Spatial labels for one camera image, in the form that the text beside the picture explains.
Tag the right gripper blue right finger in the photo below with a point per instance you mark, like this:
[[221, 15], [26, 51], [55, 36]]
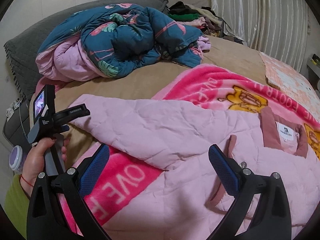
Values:
[[226, 169]]

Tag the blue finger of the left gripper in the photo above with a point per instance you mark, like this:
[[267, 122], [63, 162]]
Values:
[[63, 128], [64, 117]]

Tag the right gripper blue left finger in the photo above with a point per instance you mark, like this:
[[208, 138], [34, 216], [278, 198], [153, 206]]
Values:
[[91, 168]]

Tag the pink quilted jacket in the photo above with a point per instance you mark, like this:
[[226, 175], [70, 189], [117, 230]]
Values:
[[159, 183]]

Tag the green sleeve forearm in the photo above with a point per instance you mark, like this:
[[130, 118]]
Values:
[[17, 202]]

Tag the pile of folded clothes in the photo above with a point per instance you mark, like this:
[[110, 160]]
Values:
[[203, 18]]

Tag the person left hand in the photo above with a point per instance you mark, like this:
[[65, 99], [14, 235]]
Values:
[[34, 164]]

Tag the pink cartoon fleece blanket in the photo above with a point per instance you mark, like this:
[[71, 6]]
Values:
[[285, 121]]

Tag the purple lid bottle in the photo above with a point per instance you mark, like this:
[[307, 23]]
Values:
[[17, 159]]

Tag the tan bed sheet mattress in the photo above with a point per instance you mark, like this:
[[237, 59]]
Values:
[[145, 82]]

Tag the blue flamingo comforter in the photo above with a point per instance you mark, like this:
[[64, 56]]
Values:
[[114, 40]]

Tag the grey quilted headboard cushion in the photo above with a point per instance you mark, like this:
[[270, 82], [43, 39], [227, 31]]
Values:
[[21, 51]]

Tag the peach white knitted blanket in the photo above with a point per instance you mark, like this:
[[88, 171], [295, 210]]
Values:
[[284, 78]]

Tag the grey curved drawer dresser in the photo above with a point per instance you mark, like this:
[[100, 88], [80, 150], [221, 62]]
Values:
[[313, 70]]

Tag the white striped curtain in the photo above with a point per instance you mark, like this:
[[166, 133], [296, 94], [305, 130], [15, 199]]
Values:
[[277, 28]]

